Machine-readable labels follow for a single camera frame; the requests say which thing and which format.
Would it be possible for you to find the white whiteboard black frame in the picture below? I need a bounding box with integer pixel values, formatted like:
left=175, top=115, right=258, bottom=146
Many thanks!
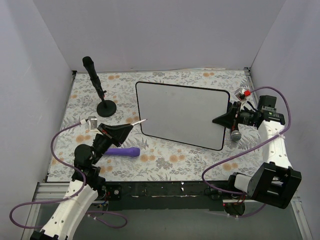
left=135, top=81, right=230, bottom=151

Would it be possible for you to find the floral patterned table mat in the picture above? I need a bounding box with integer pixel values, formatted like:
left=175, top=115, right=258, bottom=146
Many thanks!
left=46, top=70, right=262, bottom=182

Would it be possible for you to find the black silver microphone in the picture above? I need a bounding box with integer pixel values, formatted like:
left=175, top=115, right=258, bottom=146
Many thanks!
left=226, top=101, right=242, bottom=142

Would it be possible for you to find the black microphone on stand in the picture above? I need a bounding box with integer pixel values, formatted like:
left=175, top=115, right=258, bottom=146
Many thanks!
left=82, top=56, right=105, bottom=100

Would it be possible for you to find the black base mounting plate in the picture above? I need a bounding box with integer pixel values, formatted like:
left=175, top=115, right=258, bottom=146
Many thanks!
left=99, top=181, right=251, bottom=213

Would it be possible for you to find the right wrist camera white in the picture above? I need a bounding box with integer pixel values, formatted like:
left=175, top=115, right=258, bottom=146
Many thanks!
left=234, top=87, right=251, bottom=102

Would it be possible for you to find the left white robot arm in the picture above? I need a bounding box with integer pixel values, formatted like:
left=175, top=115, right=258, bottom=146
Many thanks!
left=30, top=123, right=134, bottom=240

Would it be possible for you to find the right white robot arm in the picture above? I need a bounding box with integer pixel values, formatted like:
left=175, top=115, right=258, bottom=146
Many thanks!
left=212, top=95, right=302, bottom=209

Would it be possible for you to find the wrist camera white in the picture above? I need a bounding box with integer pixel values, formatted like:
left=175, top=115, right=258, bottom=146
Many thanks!
left=234, top=87, right=251, bottom=102
left=86, top=116, right=98, bottom=132

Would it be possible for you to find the black round microphone stand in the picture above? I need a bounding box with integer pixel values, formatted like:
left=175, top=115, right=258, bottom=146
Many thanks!
left=96, top=90, right=117, bottom=118

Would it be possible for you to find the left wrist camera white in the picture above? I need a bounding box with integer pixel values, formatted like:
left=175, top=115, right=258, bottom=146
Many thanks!
left=86, top=116, right=98, bottom=132

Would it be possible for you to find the purple foam microphone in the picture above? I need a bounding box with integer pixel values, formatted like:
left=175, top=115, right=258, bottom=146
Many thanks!
left=104, top=147, right=141, bottom=158

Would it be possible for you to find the red whiteboard marker pen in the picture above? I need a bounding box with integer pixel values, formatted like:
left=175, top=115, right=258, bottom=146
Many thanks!
left=131, top=119, right=147, bottom=126

